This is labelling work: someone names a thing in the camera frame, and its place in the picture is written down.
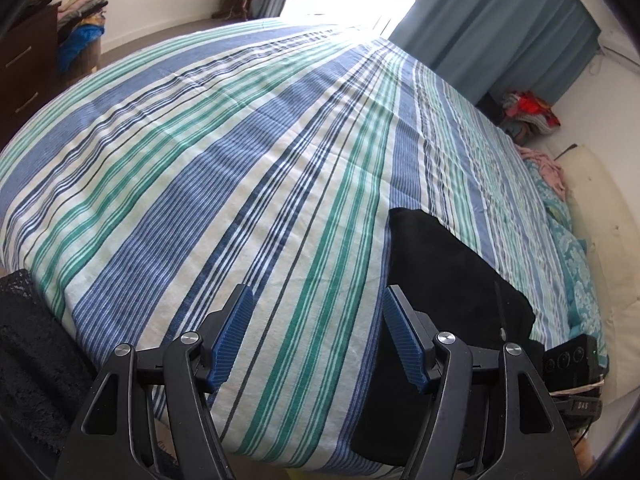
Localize pile of folded clothes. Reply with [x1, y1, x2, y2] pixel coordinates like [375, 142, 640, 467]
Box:
[55, 0, 109, 77]

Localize black pants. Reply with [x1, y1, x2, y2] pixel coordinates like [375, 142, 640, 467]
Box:
[350, 207, 547, 467]

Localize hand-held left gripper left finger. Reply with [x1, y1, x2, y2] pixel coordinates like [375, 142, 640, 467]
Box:
[55, 284, 256, 480]

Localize pink cloth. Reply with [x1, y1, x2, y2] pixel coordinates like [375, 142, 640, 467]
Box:
[517, 145, 569, 197]

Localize teal floral pillow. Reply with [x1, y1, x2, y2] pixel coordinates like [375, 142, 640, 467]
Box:
[530, 170, 608, 353]

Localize blue grey curtain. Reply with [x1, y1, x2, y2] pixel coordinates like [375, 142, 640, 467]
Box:
[387, 0, 602, 107]

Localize dark wooden dresser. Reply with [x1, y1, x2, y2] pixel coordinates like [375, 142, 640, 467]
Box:
[0, 0, 64, 152]

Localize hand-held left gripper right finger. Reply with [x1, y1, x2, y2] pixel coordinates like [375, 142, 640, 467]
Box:
[382, 285, 583, 480]

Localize black lace garment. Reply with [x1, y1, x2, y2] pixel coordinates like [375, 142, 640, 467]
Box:
[0, 269, 173, 480]

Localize cream cushion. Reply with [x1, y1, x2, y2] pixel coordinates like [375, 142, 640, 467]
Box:
[559, 144, 640, 402]

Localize striped blue green blanket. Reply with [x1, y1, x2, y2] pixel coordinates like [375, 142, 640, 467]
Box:
[0, 17, 608, 476]

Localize colourful clothes pile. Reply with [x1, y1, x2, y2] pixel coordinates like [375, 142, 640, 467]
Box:
[479, 90, 562, 142]

